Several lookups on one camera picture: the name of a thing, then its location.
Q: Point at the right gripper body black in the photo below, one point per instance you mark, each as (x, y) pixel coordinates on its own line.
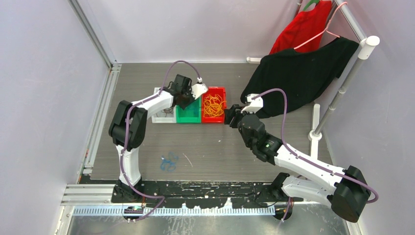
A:
(239, 114)

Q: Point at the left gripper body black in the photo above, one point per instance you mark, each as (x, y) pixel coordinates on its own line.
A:
(187, 97)

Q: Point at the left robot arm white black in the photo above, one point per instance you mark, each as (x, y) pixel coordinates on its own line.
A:
(128, 128)

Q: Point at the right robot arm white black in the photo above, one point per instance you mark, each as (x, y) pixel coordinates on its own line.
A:
(345, 191)

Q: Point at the red plastic bin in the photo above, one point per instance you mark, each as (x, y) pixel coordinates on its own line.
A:
(213, 105)

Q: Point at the green plastic bin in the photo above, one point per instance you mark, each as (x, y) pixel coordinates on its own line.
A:
(191, 114)

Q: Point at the white plastic bin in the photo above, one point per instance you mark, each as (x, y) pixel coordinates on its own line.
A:
(162, 116)

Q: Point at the black shirt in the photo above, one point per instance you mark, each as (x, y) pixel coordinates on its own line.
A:
(303, 76)

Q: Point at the red shirt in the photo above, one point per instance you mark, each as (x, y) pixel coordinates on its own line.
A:
(304, 26)

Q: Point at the pink clothes hanger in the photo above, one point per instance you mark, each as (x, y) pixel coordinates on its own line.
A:
(326, 28)

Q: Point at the green clothes hanger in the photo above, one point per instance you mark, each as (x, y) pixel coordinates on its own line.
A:
(310, 3)

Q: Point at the white clothes rack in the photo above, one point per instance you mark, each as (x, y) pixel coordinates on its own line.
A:
(367, 45)

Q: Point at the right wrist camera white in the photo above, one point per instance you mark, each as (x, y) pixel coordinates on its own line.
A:
(254, 103)

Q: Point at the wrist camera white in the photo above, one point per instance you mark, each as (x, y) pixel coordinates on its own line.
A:
(198, 89)
(254, 103)

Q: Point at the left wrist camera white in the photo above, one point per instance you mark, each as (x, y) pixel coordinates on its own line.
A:
(198, 89)

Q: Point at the aluminium frame post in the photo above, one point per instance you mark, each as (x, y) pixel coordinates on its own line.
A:
(91, 32)

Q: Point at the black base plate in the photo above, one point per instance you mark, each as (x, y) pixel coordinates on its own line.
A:
(205, 195)

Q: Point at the white cable duct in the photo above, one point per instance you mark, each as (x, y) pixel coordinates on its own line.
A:
(196, 211)

